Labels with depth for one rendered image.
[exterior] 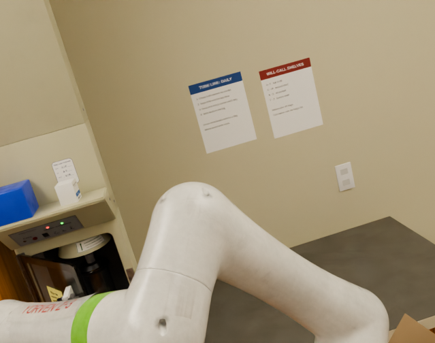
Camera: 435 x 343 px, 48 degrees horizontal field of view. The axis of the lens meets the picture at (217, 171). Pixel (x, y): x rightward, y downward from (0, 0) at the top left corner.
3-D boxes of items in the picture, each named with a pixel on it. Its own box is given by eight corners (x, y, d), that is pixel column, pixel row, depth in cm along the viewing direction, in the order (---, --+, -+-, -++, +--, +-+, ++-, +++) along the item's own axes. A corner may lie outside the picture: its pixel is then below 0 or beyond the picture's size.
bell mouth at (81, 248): (62, 243, 170) (56, 229, 168) (112, 228, 171) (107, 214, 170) (54, 264, 153) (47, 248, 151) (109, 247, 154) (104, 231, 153)
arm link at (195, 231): (404, 298, 95) (201, 154, 69) (400, 387, 86) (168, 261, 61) (347, 303, 104) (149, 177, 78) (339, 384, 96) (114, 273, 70)
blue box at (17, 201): (6, 216, 145) (-6, 188, 143) (39, 206, 146) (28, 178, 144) (-4, 228, 135) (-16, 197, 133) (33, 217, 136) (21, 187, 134)
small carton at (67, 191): (65, 201, 145) (58, 182, 143) (82, 196, 145) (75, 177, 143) (61, 206, 140) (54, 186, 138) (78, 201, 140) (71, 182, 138)
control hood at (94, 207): (12, 248, 148) (0, 218, 146) (117, 216, 151) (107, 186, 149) (2, 263, 137) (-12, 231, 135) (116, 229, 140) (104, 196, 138)
